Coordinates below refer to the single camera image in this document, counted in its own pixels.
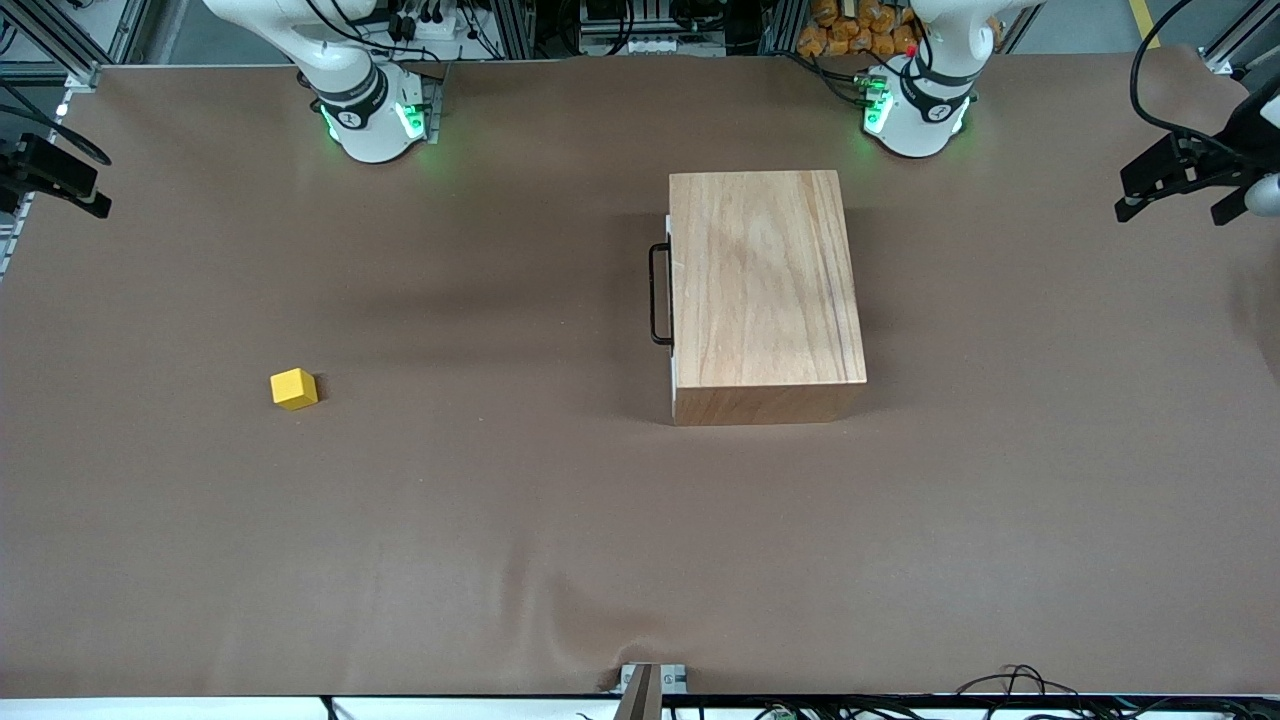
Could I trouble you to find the yellow cube block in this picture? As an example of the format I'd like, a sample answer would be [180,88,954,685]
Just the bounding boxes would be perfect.
[270,367,320,411]

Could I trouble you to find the orange mesh bag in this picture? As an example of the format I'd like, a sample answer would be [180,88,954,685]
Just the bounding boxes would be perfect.
[797,0,923,58]

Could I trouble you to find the white power strip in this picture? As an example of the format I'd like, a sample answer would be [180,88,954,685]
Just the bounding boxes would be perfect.
[385,0,476,43]

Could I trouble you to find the wooden cabinet box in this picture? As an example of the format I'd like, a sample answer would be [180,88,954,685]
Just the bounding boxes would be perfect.
[667,170,868,427]

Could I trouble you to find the brown table mat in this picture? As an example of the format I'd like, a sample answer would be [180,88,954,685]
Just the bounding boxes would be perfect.
[0,45,1280,699]

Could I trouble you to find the white slotted device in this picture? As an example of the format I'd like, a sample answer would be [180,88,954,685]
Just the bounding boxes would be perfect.
[580,33,684,58]

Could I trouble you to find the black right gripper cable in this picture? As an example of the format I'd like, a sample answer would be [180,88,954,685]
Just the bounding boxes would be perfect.
[0,100,113,166]

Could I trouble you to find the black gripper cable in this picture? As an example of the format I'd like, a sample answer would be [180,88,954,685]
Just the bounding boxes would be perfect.
[1128,0,1241,149]
[0,100,113,166]

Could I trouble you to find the aluminium frame profile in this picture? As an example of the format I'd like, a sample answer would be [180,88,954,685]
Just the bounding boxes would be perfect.
[0,0,101,89]
[1200,15,1280,76]

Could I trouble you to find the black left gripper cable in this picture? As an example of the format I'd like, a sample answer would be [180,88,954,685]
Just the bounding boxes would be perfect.
[1128,0,1241,149]

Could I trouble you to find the black left arm base cables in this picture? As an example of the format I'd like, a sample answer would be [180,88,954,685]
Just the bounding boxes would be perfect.
[795,50,881,109]

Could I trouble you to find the aluminium post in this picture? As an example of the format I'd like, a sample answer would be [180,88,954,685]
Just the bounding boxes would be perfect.
[760,0,801,56]
[490,0,536,61]

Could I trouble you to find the black cable bundle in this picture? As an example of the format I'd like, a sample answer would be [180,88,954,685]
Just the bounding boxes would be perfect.
[950,663,1280,720]

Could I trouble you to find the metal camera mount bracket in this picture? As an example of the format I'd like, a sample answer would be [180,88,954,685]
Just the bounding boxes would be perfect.
[615,662,689,720]

